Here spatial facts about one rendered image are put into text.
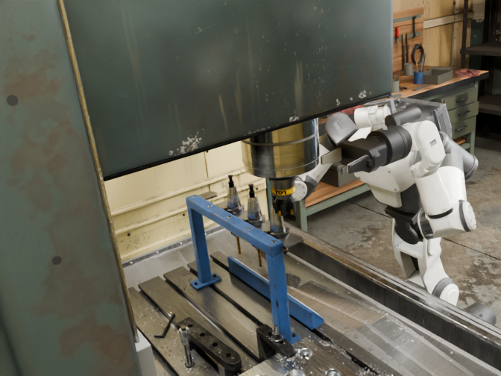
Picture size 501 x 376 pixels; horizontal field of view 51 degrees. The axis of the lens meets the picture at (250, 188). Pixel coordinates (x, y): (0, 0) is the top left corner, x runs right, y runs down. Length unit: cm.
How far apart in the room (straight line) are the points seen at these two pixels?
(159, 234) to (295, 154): 125
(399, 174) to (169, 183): 92
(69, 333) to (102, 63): 36
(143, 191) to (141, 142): 131
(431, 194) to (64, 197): 103
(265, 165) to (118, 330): 52
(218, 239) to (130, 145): 153
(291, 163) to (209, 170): 121
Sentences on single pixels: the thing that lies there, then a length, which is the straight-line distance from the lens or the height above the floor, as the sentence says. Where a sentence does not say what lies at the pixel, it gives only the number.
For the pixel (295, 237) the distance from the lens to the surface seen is 140.
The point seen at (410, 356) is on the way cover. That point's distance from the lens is 176.
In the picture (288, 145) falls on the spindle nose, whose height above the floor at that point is 157.
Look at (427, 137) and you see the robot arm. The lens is 132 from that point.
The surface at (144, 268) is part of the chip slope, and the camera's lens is 215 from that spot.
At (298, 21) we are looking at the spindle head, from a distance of 91.
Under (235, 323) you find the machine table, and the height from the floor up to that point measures 90.
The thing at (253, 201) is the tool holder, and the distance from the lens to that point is 148.
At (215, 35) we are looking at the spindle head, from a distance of 82.
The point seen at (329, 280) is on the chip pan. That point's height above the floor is 68.
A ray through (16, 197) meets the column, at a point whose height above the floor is 171.
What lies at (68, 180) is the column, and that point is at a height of 171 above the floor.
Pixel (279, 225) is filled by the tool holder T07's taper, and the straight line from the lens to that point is 140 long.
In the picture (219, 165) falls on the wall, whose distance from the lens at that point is 222.
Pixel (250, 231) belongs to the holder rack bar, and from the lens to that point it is 143.
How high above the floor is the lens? 187
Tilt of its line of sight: 22 degrees down
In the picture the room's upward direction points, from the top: 6 degrees counter-clockwise
